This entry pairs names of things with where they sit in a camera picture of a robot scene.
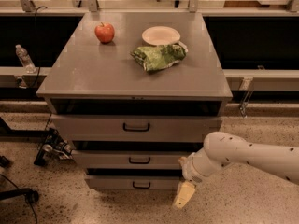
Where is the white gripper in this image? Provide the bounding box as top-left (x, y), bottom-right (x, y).
top-left (173, 148), bottom-right (219, 209)

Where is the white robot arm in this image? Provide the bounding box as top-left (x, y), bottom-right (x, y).
top-left (173, 132), bottom-right (299, 209)

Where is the grey metal drawer cabinet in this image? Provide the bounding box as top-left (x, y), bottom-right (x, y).
top-left (36, 11), bottom-right (234, 192)

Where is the grey top drawer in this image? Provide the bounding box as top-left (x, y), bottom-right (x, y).
top-left (53, 101), bottom-right (222, 142)

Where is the green chip bag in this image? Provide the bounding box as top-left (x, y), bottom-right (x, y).
top-left (131, 43), bottom-right (188, 72)

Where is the black tool pile on floor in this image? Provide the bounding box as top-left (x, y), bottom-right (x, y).
top-left (34, 128), bottom-right (72, 166)

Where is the black chair leg with caster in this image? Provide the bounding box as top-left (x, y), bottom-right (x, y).
top-left (0, 188), bottom-right (39, 203)

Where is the white plate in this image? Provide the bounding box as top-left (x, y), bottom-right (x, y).
top-left (142, 26), bottom-right (180, 46)

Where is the red apple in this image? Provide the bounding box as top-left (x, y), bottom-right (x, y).
top-left (94, 22), bottom-right (115, 44)

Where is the clear plastic water bottle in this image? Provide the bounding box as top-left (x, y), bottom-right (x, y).
top-left (15, 44), bottom-right (36, 74)

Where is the metal clamp bracket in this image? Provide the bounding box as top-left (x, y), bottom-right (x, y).
top-left (239, 77), bottom-right (253, 118)

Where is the black cable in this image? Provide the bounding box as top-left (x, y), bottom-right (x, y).
top-left (29, 6), bottom-right (49, 89)

